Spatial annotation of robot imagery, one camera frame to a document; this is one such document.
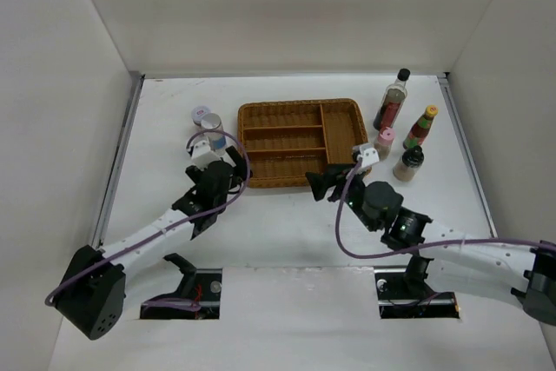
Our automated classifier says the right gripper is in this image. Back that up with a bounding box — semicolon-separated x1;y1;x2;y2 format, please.
306;162;379;232

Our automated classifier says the silver lid blue jar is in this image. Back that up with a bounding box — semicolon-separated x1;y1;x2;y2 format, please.
201;113;227;156

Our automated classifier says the white lid sauce jar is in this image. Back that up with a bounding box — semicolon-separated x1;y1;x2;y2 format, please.
190;105;211;131

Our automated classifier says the black cap pepper grinder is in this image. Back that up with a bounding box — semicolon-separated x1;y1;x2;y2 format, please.
393;145;425;182

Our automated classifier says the red chili sauce bottle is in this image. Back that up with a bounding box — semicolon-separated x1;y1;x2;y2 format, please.
403;105;438;149

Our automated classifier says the tall dark sauce bottle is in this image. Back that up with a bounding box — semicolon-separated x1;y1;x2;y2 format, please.
373;68;411;131

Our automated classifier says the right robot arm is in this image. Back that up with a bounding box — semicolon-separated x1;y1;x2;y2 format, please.
306;164;555;325

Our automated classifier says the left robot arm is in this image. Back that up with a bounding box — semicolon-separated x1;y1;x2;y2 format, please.
45;146;252;341

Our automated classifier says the wicker divided basket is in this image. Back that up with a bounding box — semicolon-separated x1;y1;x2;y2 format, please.
237;98;367;189

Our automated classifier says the pink cap spice shaker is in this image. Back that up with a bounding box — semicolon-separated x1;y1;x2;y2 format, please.
374;127;395;161

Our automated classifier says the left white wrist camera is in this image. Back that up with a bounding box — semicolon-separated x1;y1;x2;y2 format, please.
186;138;219;169

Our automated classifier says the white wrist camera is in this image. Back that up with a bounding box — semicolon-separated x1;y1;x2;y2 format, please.
352;142;380;170
186;138;219;169

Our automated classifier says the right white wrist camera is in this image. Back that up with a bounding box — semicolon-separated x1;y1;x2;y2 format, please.
352;142;380;170

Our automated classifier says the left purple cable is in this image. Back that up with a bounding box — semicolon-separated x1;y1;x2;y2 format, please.
44;129;252;307

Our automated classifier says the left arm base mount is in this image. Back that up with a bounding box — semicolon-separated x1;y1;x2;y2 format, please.
139;253;223;321

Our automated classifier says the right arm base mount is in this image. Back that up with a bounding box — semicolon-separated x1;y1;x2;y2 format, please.
374;256;460;320

